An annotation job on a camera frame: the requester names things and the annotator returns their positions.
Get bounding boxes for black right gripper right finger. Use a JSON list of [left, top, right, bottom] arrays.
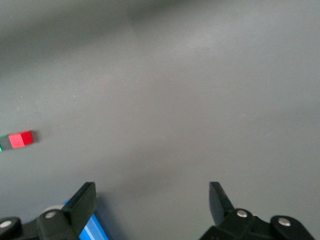
[[199, 181, 316, 240]]

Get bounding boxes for small black cube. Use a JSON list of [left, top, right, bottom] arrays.
[[0, 135, 12, 152]]

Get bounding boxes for small red cube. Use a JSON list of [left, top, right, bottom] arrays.
[[8, 130, 34, 150]]

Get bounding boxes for blue plastic storage bin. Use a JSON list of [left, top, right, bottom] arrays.
[[62, 198, 111, 240]]

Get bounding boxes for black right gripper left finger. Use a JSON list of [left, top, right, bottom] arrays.
[[0, 181, 97, 240]]

